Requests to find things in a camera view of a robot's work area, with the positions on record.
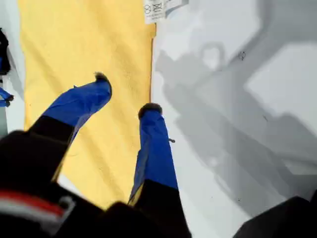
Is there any white care label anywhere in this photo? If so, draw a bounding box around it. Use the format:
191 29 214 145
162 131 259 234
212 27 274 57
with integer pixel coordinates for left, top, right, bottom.
143 0 190 25

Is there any yellow square towel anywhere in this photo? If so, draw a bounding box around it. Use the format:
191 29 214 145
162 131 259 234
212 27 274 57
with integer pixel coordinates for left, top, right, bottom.
17 0 157 210

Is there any red and white wire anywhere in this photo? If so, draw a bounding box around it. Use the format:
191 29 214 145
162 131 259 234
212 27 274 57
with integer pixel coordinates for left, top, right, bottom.
0 189 76 225

